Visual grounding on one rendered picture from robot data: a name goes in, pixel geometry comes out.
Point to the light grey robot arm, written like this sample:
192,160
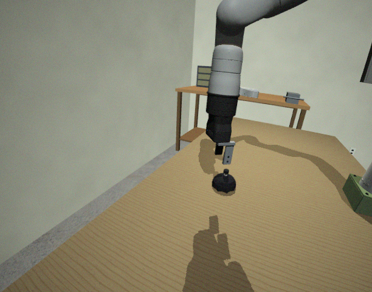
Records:
232,16

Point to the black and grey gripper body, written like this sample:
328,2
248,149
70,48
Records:
222,98

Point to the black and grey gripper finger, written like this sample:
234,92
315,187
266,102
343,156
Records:
218,150
228,151

